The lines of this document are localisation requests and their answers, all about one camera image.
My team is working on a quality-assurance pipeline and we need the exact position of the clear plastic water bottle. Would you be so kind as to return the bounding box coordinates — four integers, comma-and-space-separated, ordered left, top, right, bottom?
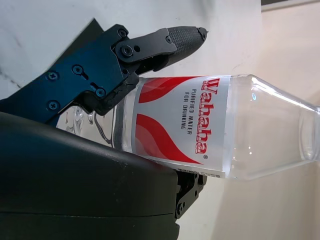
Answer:
56, 73, 320, 181

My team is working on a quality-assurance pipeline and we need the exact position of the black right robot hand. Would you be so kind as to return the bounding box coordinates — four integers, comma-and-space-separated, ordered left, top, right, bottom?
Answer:
0, 17, 209, 240

